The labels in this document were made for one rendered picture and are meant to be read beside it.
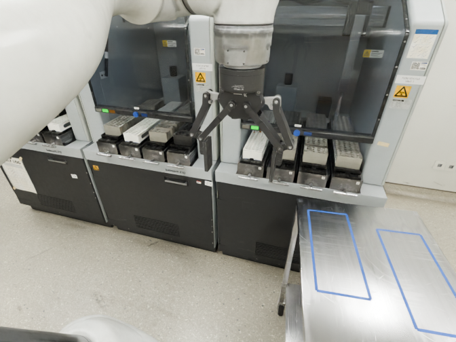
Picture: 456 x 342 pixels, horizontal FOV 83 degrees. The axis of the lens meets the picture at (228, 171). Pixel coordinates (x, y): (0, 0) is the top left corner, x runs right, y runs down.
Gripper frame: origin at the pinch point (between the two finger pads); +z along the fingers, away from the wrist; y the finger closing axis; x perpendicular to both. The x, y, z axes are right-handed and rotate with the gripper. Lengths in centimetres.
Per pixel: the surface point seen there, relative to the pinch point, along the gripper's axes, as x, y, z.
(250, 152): 70, -11, 35
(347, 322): -3.4, 29.6, 38.0
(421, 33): 75, 47, -20
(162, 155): 66, -60, 42
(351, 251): 20, 33, 38
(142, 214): 66, -83, 91
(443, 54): 186, 100, 1
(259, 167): 66, -5, 40
